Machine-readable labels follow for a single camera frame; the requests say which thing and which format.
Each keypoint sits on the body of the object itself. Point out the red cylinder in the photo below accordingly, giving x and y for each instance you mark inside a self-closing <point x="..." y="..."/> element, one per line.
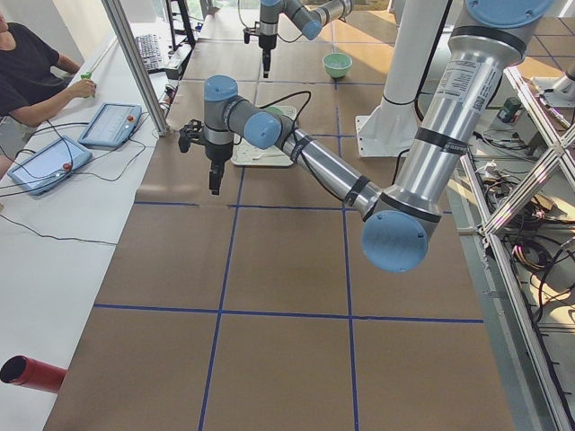
<point x="32" y="374"/>

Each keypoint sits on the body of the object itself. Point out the aluminium frame post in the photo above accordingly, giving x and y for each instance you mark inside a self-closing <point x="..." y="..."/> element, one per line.
<point x="121" y="26"/>

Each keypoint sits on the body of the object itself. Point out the white plastic spoon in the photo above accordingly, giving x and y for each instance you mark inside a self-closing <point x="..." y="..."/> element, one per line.
<point x="265" y="156"/>

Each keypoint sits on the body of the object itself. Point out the green bowl with ice cubes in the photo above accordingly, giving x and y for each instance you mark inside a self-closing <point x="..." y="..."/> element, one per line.
<point x="337" y="65"/>

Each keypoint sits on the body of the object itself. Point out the blue teach pendant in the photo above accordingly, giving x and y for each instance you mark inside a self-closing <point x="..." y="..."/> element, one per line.
<point x="51" y="165"/>
<point x="111" y="125"/>

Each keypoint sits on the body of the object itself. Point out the seated person black shirt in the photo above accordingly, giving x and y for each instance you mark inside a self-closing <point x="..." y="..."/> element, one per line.
<point x="30" y="93"/>

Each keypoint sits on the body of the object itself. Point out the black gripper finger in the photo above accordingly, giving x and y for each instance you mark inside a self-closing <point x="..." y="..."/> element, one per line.
<point x="219" y="173"/>
<point x="266" y="62"/>
<point x="213" y="179"/>

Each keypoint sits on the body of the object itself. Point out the near blue teach pendant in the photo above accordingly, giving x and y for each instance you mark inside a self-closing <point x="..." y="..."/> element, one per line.
<point x="51" y="165"/>

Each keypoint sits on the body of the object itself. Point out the aluminium side frame rail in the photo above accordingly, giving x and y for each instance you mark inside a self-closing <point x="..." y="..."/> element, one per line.
<point x="513" y="199"/>

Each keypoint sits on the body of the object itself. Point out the far blue teach pendant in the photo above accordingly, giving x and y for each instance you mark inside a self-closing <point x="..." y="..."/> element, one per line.
<point x="111" y="125"/>

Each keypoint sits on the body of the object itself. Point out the black keyboard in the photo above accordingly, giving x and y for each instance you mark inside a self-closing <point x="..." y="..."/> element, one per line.
<point x="150" y="52"/>

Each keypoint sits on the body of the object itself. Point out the cream bear tray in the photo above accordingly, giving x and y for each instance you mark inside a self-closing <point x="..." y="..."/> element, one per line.
<point x="246" y="154"/>

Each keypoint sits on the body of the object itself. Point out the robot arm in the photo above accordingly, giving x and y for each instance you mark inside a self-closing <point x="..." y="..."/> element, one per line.
<point x="488" y="37"/>
<point x="309" y="22"/>

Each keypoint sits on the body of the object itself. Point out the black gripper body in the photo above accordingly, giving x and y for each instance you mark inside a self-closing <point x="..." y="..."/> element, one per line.
<point x="266" y="44"/>
<point x="217" y="153"/>

